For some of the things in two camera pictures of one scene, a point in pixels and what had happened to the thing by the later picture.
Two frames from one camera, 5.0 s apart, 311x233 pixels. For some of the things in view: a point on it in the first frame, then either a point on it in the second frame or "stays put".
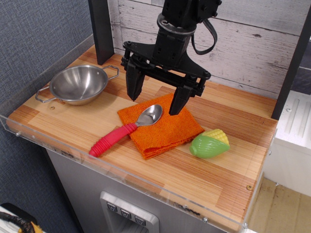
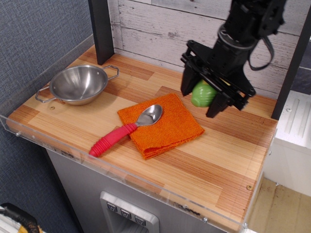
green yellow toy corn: (209, 143) → (202, 94)
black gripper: (168, 60) → (218, 70)
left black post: (102, 29) stays put
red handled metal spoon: (149, 115) stays put
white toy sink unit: (289, 162) stays put
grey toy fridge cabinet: (104, 202) stays put
